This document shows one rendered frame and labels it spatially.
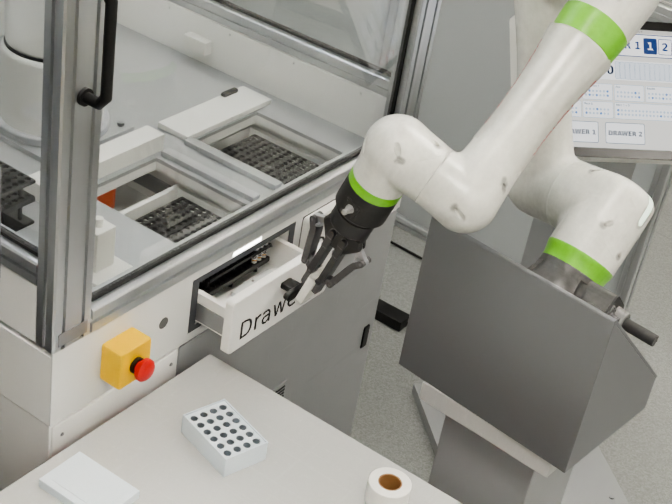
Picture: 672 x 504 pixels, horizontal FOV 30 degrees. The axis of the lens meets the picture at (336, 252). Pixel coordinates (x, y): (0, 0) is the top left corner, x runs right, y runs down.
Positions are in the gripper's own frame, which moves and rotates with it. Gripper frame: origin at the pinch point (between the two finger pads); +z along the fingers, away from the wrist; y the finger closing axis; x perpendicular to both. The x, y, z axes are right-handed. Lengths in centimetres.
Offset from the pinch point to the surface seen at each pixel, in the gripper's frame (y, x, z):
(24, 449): -12, -47, 26
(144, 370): -5.3, -34.1, 6.0
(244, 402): 6.3, -16.2, 15.0
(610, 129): 12, 87, -13
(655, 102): 14, 98, -20
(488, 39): -46, 168, 36
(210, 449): 10.4, -31.9, 10.7
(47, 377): -13.3, -47.1, 7.7
